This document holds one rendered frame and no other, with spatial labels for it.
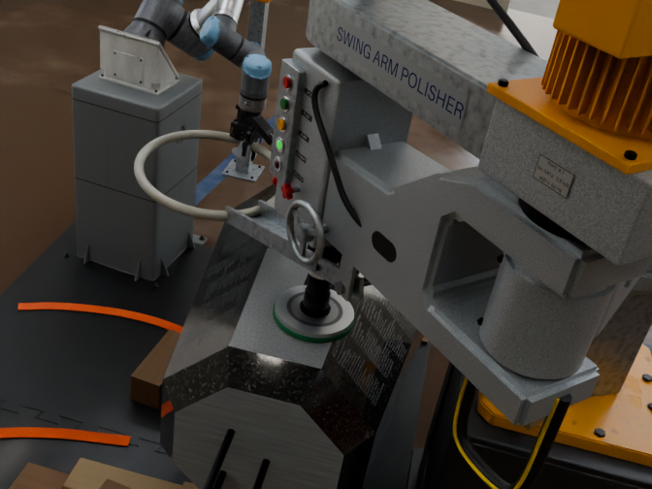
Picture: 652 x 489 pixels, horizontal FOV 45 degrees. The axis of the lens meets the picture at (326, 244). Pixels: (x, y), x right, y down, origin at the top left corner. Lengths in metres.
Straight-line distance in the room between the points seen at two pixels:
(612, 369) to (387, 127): 0.91
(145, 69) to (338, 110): 1.72
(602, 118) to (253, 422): 1.21
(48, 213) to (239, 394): 2.32
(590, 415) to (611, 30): 1.32
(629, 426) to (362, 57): 1.21
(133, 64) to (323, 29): 1.73
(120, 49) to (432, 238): 2.10
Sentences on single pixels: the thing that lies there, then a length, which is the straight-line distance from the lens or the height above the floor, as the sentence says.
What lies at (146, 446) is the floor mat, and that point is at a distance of 2.87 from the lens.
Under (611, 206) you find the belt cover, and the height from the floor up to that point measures 1.67.
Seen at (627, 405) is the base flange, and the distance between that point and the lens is 2.28.
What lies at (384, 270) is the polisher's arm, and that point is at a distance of 1.60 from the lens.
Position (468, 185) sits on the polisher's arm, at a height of 1.54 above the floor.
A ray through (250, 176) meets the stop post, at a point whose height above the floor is 0.01.
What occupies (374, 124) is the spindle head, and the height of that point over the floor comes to 1.46.
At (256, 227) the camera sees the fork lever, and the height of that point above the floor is 1.00.
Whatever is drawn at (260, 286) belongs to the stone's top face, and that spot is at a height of 0.85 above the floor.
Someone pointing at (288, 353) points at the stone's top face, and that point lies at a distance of 1.98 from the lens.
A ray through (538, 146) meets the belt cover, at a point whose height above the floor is 1.69.
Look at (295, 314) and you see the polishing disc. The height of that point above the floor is 0.88.
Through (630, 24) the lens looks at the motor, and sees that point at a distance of 1.04.
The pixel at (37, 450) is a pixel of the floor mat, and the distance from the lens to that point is 2.89.
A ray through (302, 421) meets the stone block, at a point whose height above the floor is 0.74.
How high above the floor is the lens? 2.14
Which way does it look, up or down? 32 degrees down
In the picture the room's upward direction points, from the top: 10 degrees clockwise
